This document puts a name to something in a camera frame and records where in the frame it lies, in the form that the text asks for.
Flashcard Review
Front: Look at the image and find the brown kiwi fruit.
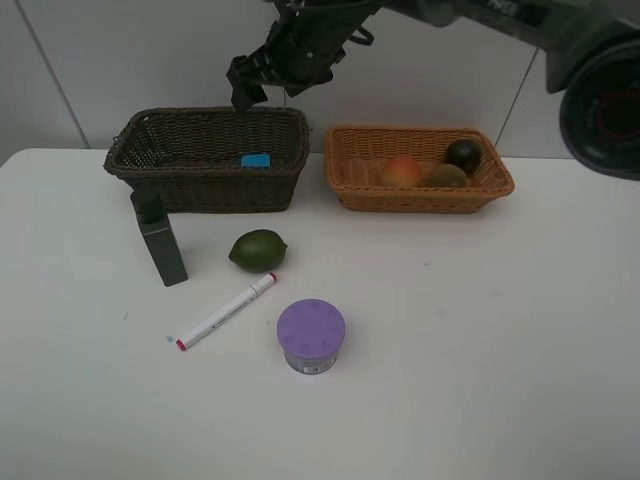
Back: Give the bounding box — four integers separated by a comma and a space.
423, 164, 469, 188

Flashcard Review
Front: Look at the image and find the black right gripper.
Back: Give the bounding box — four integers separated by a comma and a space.
227, 12, 348, 111

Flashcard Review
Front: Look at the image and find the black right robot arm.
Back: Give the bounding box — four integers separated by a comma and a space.
227, 1, 639, 180

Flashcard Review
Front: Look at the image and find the purple lidded round container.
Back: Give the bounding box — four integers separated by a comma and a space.
277, 299, 346, 375

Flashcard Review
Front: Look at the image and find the dark green avocado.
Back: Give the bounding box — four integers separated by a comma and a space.
444, 138, 483, 176

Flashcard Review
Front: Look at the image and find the white marker with red caps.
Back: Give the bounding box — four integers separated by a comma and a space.
175, 272, 277, 351

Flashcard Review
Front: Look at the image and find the red orange peach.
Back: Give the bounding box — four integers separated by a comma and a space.
381, 155, 423, 188

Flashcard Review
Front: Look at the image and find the orange wicker basket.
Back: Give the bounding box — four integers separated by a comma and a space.
324, 125, 515, 214

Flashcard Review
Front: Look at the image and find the dark green square bottle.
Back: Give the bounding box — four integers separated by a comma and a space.
130, 186, 188, 287

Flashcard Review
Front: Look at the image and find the dark brown wicker basket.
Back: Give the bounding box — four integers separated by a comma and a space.
104, 107, 310, 214

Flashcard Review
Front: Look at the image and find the green lime fruit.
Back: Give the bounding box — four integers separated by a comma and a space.
228, 229, 288, 273

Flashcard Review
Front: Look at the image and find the blue whiteboard eraser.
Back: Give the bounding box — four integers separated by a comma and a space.
239, 153, 271, 168

